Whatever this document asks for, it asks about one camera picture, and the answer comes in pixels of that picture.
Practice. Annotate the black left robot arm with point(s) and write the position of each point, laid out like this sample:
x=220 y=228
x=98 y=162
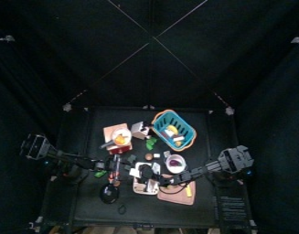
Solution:
x=54 y=153

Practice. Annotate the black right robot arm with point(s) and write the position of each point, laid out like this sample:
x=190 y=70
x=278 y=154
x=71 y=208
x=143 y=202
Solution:
x=230 y=160

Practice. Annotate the white toy rice block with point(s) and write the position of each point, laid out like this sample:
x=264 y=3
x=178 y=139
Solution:
x=134 y=172

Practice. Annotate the pink red toy stove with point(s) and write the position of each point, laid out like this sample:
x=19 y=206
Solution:
x=117 y=146

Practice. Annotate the white toy tray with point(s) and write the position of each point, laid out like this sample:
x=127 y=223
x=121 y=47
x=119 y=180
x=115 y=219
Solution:
x=145 y=189

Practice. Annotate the small green toy piece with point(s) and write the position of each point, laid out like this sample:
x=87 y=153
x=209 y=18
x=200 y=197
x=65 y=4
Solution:
x=101 y=174

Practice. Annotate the brown round toy piece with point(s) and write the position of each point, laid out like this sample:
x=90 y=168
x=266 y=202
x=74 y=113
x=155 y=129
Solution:
x=149 y=156

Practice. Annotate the pink cutting board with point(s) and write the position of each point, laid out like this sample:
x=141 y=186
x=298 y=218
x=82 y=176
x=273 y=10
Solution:
x=179 y=195

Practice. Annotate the small white toy cube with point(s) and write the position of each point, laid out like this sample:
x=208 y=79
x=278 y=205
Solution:
x=157 y=155

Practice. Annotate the white pink-rimmed bowl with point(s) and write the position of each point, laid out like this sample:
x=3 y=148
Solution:
x=175 y=163

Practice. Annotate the purple toy eggplant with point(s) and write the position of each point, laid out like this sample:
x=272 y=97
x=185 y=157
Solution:
x=174 y=163

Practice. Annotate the yellow toy stick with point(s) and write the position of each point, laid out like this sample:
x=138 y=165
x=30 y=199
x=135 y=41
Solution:
x=189 y=191

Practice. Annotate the orange toy egg yolk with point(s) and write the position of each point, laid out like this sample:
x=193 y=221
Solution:
x=119 y=140

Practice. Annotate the green toy vegetable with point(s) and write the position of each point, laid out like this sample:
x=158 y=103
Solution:
x=150 y=143

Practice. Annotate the small silver toy piece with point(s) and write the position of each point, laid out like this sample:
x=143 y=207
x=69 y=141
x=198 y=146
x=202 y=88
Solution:
x=167 y=154

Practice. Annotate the white toy frying pan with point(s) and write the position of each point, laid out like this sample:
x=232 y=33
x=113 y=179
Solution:
x=122 y=135

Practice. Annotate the black toy frying pan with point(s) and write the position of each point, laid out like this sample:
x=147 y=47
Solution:
x=110 y=193

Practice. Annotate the white silver toy box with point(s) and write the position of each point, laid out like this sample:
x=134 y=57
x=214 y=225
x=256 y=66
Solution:
x=139 y=130

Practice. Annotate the purple toy food piece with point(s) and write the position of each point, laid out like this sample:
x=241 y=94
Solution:
x=167 y=136

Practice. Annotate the white toy food piece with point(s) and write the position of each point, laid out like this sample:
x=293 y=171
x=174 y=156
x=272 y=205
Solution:
x=178 y=139

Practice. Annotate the yellow toy banana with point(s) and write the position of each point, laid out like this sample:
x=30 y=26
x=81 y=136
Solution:
x=173 y=130

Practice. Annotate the teal basket orange rim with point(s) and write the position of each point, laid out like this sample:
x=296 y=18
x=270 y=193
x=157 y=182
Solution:
x=174 y=129

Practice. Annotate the grey frame corner bracket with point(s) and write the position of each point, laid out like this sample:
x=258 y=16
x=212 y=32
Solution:
x=67 y=107
x=8 y=38
x=230 y=110
x=297 y=40
x=147 y=107

